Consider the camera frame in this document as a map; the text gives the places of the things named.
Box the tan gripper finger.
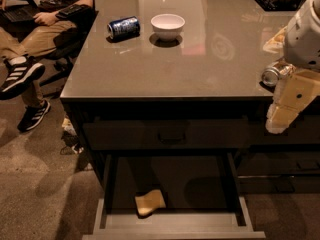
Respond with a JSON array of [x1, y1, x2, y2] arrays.
[[265, 104, 298, 134]]

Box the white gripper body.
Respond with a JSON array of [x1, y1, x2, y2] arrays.
[[273, 69, 320, 113]]

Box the yellow sponge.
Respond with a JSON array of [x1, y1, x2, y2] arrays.
[[135, 189, 166, 217]]

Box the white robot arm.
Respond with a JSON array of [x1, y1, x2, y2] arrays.
[[261, 0, 320, 134]]

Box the closed dark top drawer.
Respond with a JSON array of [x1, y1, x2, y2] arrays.
[[83, 119, 263, 150]]

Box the dark counter cabinet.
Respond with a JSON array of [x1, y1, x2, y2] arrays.
[[61, 0, 319, 179]]

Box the open grey middle drawer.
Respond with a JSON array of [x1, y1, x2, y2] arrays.
[[82, 152, 267, 240]]

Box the silver tan can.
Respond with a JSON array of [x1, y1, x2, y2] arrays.
[[261, 61, 295, 87]]

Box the white ceramic bowl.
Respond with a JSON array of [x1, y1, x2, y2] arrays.
[[151, 14, 185, 41]]

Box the blue soda can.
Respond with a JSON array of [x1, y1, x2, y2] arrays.
[[107, 16, 140, 40]]

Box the black striped sneaker floor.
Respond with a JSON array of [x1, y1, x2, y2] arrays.
[[17, 100, 51, 132]]

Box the seated person khaki pants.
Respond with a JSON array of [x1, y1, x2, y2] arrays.
[[0, 0, 96, 109]]

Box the black striped sneaker raised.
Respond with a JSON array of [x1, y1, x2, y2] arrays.
[[0, 56, 45, 100]]

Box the black laptop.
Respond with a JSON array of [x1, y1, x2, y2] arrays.
[[0, 5, 39, 23]]

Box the black drawer handle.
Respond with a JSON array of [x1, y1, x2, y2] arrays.
[[158, 132, 186, 145]]

